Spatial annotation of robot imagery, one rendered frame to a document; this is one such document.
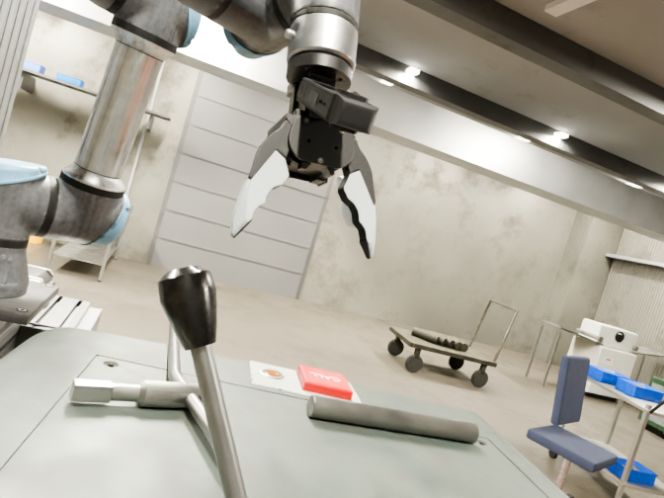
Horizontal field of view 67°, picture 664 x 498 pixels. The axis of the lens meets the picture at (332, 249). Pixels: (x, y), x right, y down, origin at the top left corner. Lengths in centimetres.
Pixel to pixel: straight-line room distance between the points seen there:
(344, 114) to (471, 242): 940
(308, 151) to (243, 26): 20
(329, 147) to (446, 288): 921
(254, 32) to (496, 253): 963
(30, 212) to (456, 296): 917
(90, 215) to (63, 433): 67
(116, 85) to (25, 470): 75
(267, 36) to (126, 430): 46
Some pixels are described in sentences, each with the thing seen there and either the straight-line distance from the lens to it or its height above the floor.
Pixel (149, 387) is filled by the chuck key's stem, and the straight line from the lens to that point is 46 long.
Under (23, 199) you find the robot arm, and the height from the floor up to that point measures 134.
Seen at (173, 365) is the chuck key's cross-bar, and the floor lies 127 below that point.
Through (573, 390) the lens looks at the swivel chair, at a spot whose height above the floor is 80.
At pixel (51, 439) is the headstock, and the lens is 41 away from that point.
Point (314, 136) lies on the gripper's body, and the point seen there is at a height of 153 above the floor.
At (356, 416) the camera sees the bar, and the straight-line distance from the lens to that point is 54.
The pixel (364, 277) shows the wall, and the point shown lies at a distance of 892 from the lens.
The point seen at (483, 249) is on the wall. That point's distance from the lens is 998.
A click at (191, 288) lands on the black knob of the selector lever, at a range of 28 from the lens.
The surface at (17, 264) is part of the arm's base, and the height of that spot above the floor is 122.
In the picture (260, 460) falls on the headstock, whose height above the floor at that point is 125.
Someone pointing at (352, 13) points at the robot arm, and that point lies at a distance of 58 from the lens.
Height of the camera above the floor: 145
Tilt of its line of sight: 3 degrees down
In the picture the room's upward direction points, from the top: 17 degrees clockwise
